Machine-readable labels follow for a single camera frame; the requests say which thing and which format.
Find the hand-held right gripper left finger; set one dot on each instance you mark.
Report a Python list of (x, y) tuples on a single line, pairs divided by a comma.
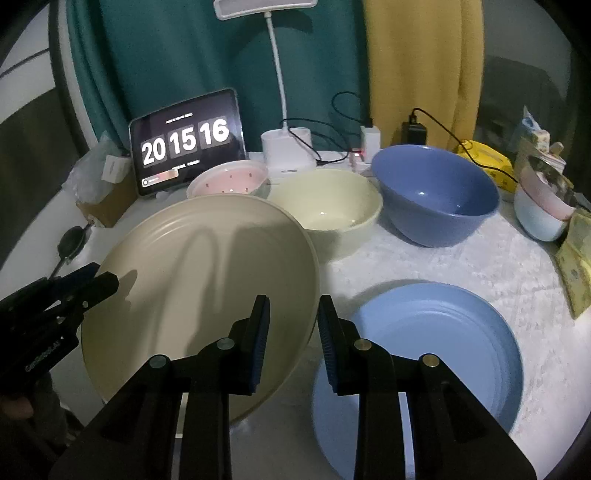
[(259, 344)]

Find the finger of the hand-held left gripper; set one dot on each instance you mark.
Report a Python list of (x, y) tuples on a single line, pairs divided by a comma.
[(99, 288), (78, 274)]

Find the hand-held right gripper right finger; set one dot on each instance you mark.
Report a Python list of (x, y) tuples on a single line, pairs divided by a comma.
[(328, 348)]

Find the cream plate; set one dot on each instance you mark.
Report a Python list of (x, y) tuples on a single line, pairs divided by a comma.
[(194, 286)]

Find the blue plate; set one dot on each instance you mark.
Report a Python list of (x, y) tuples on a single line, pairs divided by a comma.
[(438, 346)]

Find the cream bowl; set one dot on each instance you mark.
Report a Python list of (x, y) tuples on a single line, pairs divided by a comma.
[(323, 203)]

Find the pink seed-print bowl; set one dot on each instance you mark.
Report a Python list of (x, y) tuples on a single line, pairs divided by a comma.
[(231, 180)]

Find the large dark blue bowl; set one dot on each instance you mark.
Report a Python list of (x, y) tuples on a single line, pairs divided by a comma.
[(429, 184)]

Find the person's left forearm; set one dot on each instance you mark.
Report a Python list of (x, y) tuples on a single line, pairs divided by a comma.
[(51, 410)]

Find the stacked pastel bowls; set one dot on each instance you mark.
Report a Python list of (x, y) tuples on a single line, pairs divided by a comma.
[(535, 221)]

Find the black round-headed object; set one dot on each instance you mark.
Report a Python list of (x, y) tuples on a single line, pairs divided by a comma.
[(71, 242)]

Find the cardboard box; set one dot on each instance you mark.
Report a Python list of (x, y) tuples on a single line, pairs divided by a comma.
[(111, 207)]

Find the small white box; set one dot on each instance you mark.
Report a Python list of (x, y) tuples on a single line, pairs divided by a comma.
[(115, 168)]

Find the white textured tablecloth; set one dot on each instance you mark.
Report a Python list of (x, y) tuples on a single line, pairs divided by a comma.
[(461, 267)]

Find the tablet showing clock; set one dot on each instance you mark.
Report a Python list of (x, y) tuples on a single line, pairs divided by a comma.
[(184, 138)]

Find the white power strip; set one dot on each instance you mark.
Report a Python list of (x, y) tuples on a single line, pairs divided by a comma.
[(355, 162)]

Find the white desk lamp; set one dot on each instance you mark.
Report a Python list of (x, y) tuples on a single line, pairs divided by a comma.
[(288, 147)]

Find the white charger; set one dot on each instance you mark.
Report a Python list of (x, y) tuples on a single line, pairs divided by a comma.
[(371, 143)]

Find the black charger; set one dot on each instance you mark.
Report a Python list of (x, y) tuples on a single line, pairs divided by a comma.
[(413, 134)]

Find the teal curtain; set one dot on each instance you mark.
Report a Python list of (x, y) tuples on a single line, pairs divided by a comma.
[(184, 55)]

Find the yellow wet wipes packet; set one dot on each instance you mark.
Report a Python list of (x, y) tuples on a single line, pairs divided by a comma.
[(489, 161)]

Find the yellow patterned cloth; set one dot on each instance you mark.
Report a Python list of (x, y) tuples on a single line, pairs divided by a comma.
[(577, 267)]

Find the white perforated holder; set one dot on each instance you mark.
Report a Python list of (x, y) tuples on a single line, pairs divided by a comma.
[(524, 154)]

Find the steel bowl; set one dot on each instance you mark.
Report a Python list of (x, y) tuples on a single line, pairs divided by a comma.
[(549, 173)]

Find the yellow curtain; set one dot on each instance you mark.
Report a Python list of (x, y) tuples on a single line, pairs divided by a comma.
[(415, 60)]

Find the blue packet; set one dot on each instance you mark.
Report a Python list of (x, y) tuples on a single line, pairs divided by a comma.
[(530, 123)]

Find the dark glass door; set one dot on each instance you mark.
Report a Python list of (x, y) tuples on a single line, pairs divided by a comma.
[(517, 101)]

